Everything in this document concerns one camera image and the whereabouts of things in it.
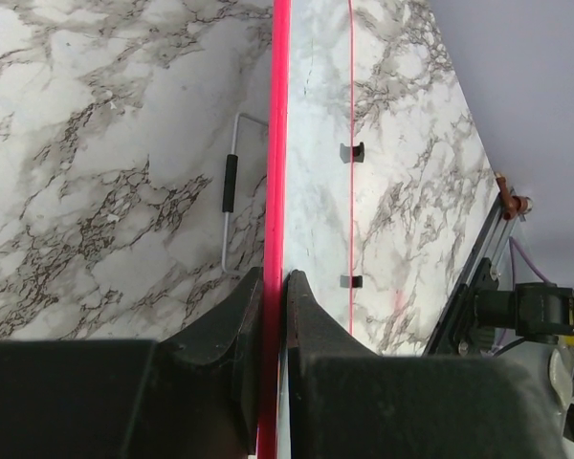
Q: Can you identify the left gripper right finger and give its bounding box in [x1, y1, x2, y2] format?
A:
[286, 271, 565, 458]

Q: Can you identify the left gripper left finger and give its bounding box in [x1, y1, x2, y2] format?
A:
[0, 268, 263, 458]

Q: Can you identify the pink framed whiteboard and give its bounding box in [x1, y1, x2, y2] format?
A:
[257, 1, 352, 458]

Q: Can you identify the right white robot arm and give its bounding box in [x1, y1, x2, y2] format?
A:
[448, 257, 574, 443]

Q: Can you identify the metal wire whiteboard stand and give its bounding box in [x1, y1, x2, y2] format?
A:
[221, 112, 268, 276]

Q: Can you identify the brown cable connector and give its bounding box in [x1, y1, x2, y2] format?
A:
[496, 173, 533, 221]

